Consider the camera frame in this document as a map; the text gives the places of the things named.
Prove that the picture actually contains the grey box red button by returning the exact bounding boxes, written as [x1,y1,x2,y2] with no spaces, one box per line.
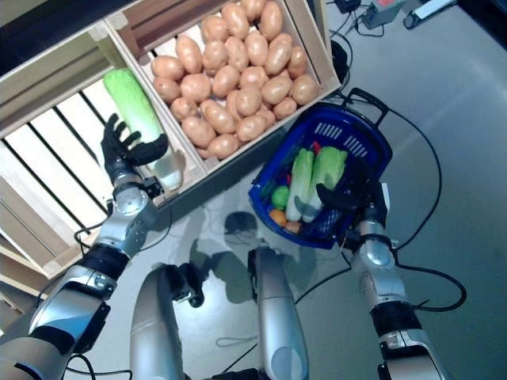
[362,0,409,29]

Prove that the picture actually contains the coiled black cable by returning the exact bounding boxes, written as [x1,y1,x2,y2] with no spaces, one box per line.
[330,33,353,86]

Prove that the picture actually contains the long napa cabbage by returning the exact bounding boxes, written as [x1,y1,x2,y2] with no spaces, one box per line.
[102,67,186,188]

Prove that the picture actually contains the thin grey floor cord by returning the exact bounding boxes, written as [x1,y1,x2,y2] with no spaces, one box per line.
[215,335,258,348]

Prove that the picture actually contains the light green round pepper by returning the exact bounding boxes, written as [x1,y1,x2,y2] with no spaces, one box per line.
[272,185,291,211]

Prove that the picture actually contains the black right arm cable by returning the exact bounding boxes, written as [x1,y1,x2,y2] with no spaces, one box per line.
[394,263,467,312]

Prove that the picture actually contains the blue plastic shopping basket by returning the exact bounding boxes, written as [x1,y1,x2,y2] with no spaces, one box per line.
[248,101,393,250]

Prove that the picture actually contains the long black floor cable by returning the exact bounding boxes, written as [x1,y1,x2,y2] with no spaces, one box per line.
[379,106,443,250]

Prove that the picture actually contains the black basket handle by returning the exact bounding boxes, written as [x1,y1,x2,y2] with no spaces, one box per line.
[340,87,391,127]

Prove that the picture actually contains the slatted wooden crate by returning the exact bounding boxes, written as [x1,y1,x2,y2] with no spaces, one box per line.
[0,19,209,280]

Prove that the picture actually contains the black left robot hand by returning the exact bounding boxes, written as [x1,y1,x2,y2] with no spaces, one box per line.
[101,113,170,177]

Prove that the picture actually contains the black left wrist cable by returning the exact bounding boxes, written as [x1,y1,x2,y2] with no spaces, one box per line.
[73,199,116,254]

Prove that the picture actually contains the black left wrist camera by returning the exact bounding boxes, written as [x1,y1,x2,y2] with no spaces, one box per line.
[140,177,167,199]

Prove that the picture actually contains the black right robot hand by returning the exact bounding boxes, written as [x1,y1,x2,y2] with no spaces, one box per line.
[315,158,387,217]

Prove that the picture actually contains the wooden display shelf frame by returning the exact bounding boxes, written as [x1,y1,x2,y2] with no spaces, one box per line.
[0,0,332,314]

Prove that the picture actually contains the silver robot right leg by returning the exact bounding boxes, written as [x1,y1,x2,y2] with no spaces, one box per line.
[247,245,310,380]

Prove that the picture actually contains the wooden potato crate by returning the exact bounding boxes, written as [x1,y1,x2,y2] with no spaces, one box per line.
[89,0,342,175]

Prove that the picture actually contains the napa cabbage spread leaves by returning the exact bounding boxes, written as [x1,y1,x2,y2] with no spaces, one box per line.
[303,146,349,222]

